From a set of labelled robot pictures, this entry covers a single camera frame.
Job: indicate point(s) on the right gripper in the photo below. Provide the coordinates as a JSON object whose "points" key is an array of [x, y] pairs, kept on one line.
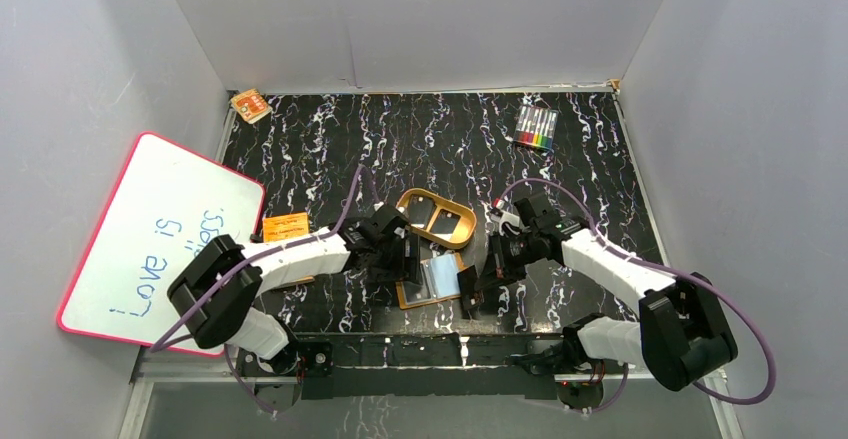
{"points": [[497, 270]]}

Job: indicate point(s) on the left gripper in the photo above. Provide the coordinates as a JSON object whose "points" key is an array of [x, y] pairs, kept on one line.
{"points": [[403, 257]]}

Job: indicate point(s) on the orange leather card holder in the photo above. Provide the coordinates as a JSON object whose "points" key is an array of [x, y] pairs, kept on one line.
{"points": [[441, 277]]}

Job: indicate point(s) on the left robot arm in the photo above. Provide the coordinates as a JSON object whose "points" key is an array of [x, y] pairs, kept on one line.
{"points": [[214, 295]]}

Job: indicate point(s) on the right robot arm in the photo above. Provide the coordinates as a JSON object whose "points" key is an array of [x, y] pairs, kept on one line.
{"points": [[681, 333]]}

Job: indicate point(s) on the tan oval tray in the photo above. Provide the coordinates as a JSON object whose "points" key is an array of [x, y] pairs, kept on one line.
{"points": [[464, 232]]}

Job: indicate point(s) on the orange paperback book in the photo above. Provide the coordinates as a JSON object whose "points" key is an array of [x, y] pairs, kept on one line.
{"points": [[283, 228]]}

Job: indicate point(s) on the pack of coloured markers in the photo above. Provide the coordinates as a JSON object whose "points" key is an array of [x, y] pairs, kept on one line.
{"points": [[535, 127]]}

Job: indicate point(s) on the pink framed whiteboard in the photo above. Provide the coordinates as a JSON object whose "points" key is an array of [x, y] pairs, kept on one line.
{"points": [[167, 205]]}

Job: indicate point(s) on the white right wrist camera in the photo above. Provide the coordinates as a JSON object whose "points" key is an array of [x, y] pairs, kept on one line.
{"points": [[505, 221]]}

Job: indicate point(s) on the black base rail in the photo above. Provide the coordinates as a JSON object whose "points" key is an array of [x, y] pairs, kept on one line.
{"points": [[424, 363]]}

